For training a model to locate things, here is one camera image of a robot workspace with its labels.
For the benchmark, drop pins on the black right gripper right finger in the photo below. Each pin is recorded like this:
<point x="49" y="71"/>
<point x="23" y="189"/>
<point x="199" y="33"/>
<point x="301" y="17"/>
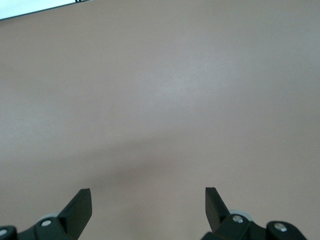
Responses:
<point x="217" y="215"/>

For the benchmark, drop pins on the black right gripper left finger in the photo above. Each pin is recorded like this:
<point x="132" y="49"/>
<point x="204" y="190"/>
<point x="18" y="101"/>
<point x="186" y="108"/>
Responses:
<point x="75" y="215"/>

